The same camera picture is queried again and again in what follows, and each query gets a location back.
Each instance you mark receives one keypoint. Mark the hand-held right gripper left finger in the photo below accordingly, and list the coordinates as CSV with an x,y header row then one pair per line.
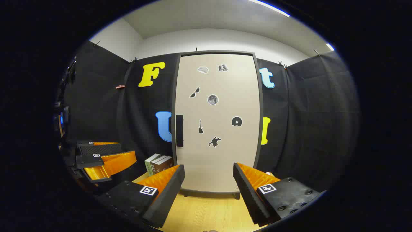
x,y
169,199

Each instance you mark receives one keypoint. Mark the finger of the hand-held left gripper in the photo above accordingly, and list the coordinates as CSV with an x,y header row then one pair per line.
x,y
99,149
117,162

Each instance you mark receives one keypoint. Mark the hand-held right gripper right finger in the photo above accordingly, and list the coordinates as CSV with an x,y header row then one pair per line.
x,y
249,199

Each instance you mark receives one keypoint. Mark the beige cabinet door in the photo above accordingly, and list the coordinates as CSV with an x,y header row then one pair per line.
x,y
219,161

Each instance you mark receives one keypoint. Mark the green book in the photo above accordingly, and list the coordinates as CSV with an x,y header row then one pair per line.
x,y
148,167

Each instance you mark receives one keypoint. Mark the brown book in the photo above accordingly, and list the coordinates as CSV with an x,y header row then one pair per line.
x,y
164,166

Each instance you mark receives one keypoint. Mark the black backdrop cloth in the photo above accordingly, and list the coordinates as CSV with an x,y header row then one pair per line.
x,y
305,112

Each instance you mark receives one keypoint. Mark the small ceiling light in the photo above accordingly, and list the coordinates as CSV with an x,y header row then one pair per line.
x,y
330,46

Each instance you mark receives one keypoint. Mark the long ceiling light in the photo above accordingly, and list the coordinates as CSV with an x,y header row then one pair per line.
x,y
268,7

